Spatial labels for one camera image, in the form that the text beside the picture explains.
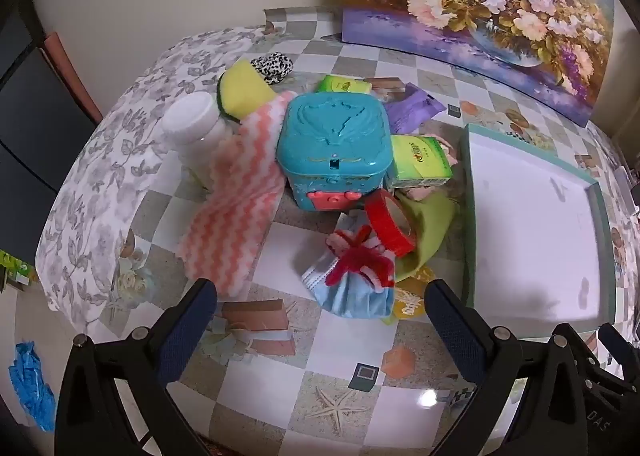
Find blue face mask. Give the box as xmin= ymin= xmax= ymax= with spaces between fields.
xmin=301 ymin=213 xmax=396 ymax=319

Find yellow sponge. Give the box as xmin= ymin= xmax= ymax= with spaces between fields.
xmin=216 ymin=60 xmax=278 ymax=125

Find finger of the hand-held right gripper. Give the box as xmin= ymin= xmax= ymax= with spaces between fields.
xmin=597 ymin=323 xmax=640 ymax=382

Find small green tissue pack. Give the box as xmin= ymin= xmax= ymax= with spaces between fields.
xmin=316 ymin=74 xmax=373 ymax=96

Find green packets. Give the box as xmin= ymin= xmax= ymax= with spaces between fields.
xmin=0 ymin=250 xmax=38 ymax=291

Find green cloth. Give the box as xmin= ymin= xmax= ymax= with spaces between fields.
xmin=392 ymin=191 xmax=458 ymax=281

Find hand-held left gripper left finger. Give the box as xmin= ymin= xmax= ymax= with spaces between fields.
xmin=55 ymin=278 xmax=219 ymax=456

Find red tape roll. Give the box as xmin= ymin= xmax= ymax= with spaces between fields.
xmin=364 ymin=188 xmax=417 ymax=257

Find pink white striped cloth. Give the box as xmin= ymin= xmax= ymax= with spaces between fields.
xmin=175 ymin=90 xmax=296 ymax=297

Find yellow round container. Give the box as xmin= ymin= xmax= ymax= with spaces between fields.
xmin=382 ymin=281 xmax=431 ymax=327

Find reddish brown board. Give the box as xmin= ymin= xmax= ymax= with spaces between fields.
xmin=42 ymin=32 xmax=103 ymax=124

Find large green tissue pack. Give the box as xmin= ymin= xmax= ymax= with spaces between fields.
xmin=384 ymin=135 xmax=453 ymax=191

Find teal plastic toy box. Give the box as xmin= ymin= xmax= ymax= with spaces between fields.
xmin=275 ymin=92 xmax=393 ymax=213

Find dark cabinet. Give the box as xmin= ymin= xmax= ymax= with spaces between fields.
xmin=0 ymin=0 xmax=101 ymax=197

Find floral canvas painting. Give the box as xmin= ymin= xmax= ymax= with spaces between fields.
xmin=341 ymin=0 xmax=616 ymax=129

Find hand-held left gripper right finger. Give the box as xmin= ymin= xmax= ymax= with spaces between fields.
xmin=424 ymin=278 xmax=591 ymax=456

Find teal rimmed white tray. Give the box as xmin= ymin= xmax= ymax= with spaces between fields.
xmin=459 ymin=123 xmax=618 ymax=339

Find purple packet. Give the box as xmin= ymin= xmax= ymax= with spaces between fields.
xmin=382 ymin=82 xmax=447 ymax=137

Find red pipe cleaner bundle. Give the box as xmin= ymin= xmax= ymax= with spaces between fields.
xmin=325 ymin=225 xmax=398 ymax=294

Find white plastic bottle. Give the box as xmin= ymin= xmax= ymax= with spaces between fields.
xmin=161 ymin=90 xmax=241 ymax=187

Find grey floral tablecloth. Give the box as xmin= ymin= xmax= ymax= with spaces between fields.
xmin=35 ymin=26 xmax=271 ymax=331

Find leopard print scrunchie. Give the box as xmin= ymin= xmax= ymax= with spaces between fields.
xmin=250 ymin=52 xmax=295 ymax=85

